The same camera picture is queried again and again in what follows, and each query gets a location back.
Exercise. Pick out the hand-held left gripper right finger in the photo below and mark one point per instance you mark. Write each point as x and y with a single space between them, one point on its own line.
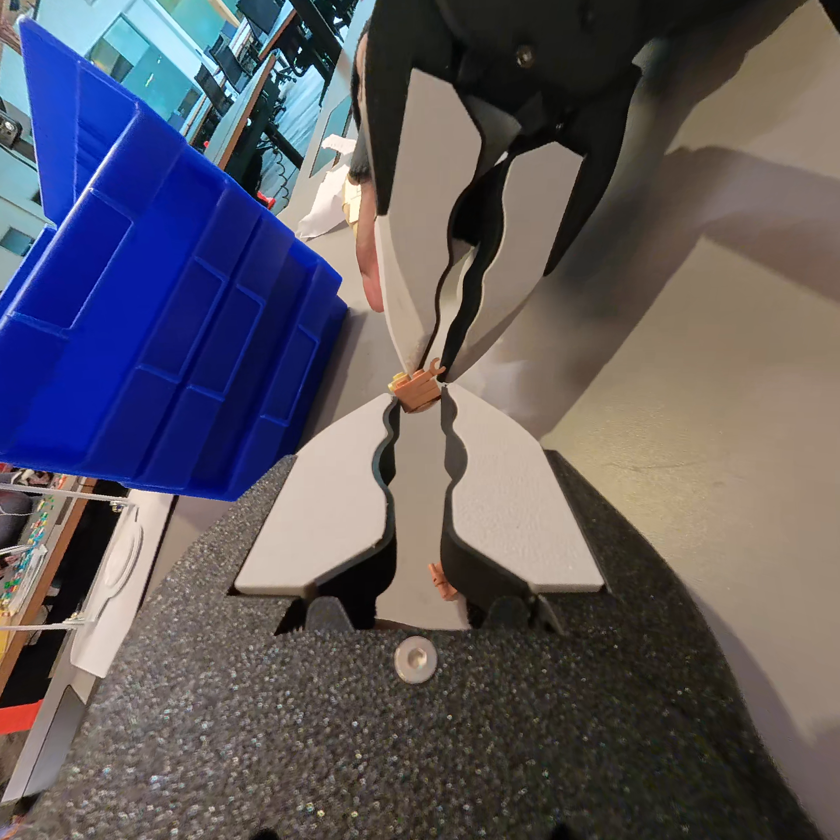
519 512

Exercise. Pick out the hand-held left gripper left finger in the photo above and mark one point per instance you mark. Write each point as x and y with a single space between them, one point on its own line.
315 519

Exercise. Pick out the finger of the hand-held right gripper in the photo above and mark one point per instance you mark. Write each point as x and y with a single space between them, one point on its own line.
427 197
525 236

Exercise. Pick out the small orange brick assembly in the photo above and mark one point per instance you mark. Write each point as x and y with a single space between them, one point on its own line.
418 387

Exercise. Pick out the grey desk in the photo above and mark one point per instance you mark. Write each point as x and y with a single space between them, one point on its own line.
735 394

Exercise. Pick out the person's right hand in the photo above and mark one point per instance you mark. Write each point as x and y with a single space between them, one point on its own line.
372 269

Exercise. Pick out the small brown brick piece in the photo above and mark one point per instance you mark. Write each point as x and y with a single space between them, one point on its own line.
446 582

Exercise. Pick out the torn white paper bag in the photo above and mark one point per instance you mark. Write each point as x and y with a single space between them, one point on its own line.
322 204

